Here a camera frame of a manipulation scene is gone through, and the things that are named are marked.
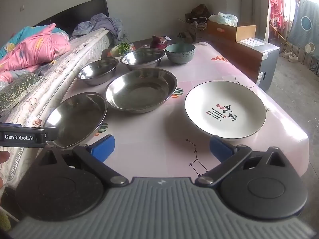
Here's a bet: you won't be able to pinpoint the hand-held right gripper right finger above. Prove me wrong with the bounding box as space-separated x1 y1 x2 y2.
195 135 287 188

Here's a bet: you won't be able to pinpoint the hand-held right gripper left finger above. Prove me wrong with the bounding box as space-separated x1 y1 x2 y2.
36 134 129 188

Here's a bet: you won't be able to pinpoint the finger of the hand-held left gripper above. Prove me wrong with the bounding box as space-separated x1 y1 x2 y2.
37 127 58 143

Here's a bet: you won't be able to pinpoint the shallow steel plate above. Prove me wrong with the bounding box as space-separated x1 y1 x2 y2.
44 92 108 150

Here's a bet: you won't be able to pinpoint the large steel basin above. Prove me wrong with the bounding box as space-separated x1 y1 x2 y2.
105 68 178 114

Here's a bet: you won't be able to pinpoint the medium steel bowl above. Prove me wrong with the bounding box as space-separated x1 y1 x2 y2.
120 48 166 72

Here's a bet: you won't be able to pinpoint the teal ceramic bowl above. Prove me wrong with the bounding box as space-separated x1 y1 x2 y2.
165 43 196 65

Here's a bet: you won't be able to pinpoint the person's left hand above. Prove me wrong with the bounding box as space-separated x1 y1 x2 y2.
0 151 11 190

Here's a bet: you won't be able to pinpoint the white ceramic plate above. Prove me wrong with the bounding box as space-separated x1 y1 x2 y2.
184 81 267 140

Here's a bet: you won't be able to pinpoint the pink printed tablecloth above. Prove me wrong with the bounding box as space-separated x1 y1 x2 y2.
47 42 309 181

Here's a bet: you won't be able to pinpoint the white mattress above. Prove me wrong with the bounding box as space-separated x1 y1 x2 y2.
0 28 113 188

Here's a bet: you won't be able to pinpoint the small steel bowl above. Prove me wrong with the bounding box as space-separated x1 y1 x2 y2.
76 58 119 86

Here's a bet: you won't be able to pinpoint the pink quilt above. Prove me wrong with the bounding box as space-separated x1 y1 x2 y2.
0 23 71 83

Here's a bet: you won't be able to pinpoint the grey large carton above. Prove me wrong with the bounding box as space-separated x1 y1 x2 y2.
207 36 280 91

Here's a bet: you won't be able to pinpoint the napa cabbage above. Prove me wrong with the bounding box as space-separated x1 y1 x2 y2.
111 42 131 57

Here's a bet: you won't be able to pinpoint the pair of sneakers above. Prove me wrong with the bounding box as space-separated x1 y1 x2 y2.
283 50 300 62

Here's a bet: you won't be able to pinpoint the brown cardboard box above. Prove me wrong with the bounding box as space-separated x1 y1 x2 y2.
207 20 257 42

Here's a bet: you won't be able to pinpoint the red onion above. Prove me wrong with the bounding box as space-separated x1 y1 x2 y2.
151 35 167 49

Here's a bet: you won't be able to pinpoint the open cardboard box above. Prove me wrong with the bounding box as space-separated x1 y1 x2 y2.
177 17 209 43

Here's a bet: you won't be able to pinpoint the purple crumpled clothes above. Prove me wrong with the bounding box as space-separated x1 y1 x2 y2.
72 13 124 42

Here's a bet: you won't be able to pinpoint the dark bed headboard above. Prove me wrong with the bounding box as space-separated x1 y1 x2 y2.
33 0 110 34

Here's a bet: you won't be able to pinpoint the wooden broom stick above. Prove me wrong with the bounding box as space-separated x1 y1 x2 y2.
269 24 291 47

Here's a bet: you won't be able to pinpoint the light plastic bag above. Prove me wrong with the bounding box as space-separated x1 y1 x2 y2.
208 12 238 27

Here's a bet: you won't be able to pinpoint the dark snack bag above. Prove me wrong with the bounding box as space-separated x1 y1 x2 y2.
191 4 209 18

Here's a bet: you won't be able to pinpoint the blue hanging blanket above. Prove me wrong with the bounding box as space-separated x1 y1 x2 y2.
287 0 319 61

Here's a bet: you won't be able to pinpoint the pink hanging garment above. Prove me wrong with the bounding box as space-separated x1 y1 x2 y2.
269 0 285 28

